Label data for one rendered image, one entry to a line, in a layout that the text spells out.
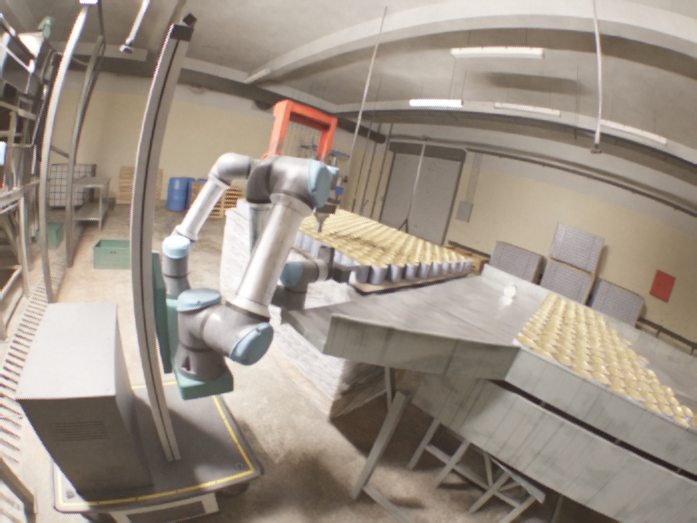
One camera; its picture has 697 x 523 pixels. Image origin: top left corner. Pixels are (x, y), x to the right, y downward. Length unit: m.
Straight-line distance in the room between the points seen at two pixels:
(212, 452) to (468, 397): 1.03
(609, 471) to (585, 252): 7.49
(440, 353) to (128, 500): 1.20
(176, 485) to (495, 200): 10.39
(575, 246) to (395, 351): 7.74
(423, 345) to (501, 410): 0.35
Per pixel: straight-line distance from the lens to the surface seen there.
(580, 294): 8.33
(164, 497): 1.26
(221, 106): 10.17
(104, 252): 4.07
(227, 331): 0.65
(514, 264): 8.39
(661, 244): 10.35
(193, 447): 1.37
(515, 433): 0.91
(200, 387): 0.82
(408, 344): 0.65
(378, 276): 1.11
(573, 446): 0.91
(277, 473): 1.67
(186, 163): 9.80
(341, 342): 0.64
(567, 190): 10.08
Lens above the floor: 1.43
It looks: 15 degrees down
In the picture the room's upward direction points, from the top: 13 degrees clockwise
